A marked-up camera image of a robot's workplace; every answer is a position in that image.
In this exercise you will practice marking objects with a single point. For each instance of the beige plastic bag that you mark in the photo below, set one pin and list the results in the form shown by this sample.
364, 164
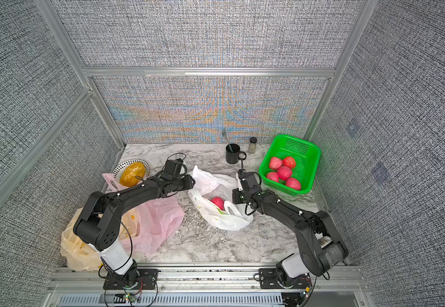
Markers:
80, 256

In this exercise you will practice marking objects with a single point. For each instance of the black mug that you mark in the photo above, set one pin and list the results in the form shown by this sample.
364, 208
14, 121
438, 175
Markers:
234, 154

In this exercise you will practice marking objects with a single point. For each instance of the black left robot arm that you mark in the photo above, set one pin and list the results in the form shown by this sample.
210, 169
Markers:
99, 223

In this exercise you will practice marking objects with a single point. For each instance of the pink plastic bag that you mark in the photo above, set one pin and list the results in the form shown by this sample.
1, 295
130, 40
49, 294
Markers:
146, 227

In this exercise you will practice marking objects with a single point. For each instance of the aluminium front rail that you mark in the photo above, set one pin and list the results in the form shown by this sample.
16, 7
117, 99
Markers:
211, 277

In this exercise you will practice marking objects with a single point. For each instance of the metal spoon in mug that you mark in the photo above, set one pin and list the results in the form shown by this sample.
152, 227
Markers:
224, 135

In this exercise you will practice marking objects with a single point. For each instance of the pink red apple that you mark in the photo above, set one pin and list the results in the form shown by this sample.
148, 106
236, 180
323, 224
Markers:
273, 175

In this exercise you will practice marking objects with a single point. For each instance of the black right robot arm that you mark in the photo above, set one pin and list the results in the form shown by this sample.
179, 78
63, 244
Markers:
319, 242

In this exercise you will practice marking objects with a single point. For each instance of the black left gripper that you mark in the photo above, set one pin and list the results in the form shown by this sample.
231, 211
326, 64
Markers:
189, 183

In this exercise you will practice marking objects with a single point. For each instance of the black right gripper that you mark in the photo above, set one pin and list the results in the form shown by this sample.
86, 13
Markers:
235, 198

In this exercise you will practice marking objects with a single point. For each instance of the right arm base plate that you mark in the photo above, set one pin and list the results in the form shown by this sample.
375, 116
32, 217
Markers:
268, 277

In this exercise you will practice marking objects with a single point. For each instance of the green plastic basket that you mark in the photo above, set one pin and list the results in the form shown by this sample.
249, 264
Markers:
307, 156

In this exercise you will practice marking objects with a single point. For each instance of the white plastic bag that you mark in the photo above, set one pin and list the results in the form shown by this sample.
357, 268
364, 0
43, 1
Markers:
209, 186

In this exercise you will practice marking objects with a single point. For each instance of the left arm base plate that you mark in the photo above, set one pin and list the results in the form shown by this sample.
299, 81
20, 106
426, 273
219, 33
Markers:
133, 280

